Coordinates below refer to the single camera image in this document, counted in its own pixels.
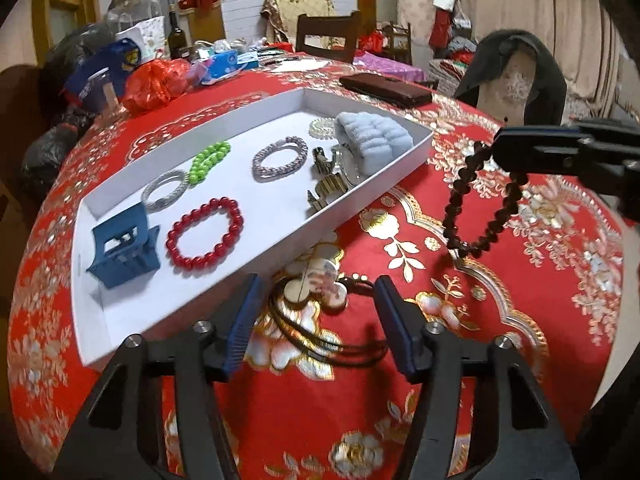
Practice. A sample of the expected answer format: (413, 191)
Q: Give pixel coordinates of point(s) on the floral cushioned chair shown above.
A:
(515, 90)

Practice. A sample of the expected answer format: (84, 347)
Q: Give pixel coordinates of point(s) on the beige curtain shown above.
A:
(550, 0)

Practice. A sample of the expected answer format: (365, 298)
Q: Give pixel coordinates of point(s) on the black plastic bag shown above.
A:
(55, 150)

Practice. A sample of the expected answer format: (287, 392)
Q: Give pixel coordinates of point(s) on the blue cloth bag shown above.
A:
(120, 55)

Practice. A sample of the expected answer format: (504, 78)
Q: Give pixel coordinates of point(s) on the blue plastic packet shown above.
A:
(220, 65)

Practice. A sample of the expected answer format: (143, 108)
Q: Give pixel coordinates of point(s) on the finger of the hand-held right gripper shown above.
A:
(540, 150)

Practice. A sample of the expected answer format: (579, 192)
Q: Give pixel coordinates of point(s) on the red plastic bag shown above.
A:
(155, 82)

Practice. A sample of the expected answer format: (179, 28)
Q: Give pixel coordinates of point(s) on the purple cloth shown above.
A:
(390, 67)

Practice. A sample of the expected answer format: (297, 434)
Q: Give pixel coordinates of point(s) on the dark wine bottle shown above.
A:
(177, 40)

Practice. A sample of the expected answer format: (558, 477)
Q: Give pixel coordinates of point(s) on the light blue fluffy scrunchie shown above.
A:
(375, 140)

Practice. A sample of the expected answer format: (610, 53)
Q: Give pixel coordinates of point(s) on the white paper sheet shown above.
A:
(310, 65)

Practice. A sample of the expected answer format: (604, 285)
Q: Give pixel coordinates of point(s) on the clear glass jar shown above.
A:
(107, 92)

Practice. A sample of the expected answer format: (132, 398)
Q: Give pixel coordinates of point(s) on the dark brown wallet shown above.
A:
(385, 89)

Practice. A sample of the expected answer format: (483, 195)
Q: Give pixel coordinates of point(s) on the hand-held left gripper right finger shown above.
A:
(397, 330)

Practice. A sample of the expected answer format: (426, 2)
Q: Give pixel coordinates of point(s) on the white floral gift bag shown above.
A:
(145, 35)

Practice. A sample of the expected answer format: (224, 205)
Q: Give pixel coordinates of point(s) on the floral furniture cover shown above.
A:
(295, 5)

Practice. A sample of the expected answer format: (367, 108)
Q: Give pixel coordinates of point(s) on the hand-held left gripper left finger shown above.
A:
(240, 330)

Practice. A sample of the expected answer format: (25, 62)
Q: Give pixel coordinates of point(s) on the dark wooden chair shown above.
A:
(325, 25)

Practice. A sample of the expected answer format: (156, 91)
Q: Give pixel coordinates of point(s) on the blue hair claw clip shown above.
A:
(145, 260)

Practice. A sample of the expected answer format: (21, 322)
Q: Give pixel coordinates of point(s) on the dark grey garment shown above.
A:
(547, 70)

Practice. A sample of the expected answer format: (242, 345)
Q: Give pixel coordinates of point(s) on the gold wrist watch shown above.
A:
(330, 185)

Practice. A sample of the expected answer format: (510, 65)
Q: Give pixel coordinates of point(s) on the white cardboard tray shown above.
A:
(280, 210)

